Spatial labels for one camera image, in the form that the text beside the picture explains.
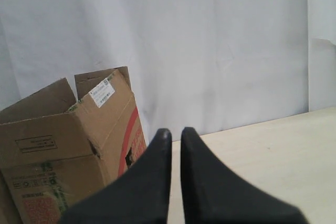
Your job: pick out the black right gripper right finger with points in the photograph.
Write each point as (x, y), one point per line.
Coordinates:
(213, 193)

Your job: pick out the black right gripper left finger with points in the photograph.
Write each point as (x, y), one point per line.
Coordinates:
(140, 195)

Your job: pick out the tall cardboard box with flaps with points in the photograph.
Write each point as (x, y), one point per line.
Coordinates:
(60, 146)

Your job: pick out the white backdrop cloth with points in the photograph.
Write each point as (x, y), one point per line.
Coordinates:
(210, 64)

